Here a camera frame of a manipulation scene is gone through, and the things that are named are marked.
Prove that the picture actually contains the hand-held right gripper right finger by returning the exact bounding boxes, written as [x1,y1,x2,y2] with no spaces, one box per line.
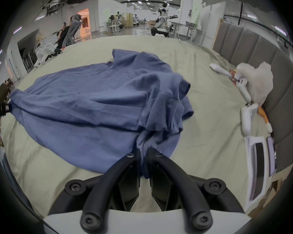
[146,148,245,231]

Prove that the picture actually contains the card with red label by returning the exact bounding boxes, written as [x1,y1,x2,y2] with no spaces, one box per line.
[229,69,238,85]

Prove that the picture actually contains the white table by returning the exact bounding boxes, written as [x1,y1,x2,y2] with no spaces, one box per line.
[184,21,203,43]

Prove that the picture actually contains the white humanoid robot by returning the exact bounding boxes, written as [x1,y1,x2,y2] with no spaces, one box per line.
[151,1,179,37]

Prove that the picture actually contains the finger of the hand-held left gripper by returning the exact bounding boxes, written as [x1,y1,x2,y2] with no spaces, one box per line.
[0,103,13,116]

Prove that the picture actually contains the grey padded headboard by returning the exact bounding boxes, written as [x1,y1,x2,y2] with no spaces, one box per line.
[212,22,293,173]

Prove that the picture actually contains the blue shirt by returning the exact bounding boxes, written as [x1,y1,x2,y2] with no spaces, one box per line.
[8,48,194,180]

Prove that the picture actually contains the orange and white hand controller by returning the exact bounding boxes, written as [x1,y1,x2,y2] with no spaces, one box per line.
[258,106,273,133]

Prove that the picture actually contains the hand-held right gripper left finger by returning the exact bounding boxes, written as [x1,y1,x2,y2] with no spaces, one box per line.
[48,149,141,231]

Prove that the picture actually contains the bed with beige sheet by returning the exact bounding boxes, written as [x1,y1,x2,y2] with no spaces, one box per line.
[0,34,284,219]

